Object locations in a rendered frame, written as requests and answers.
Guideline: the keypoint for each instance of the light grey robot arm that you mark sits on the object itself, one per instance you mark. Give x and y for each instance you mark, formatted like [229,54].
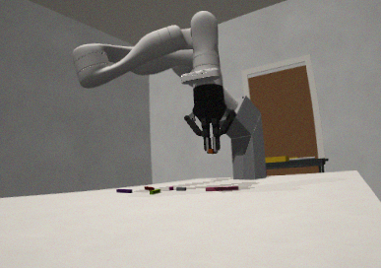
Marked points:
[201,41]

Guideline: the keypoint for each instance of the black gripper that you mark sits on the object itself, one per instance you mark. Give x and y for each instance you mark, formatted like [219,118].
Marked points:
[209,107]

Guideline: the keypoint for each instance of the lime green rod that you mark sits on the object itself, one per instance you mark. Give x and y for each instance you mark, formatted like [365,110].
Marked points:
[155,191]

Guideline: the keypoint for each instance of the pink rod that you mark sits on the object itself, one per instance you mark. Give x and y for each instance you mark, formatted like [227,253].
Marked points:
[222,188]

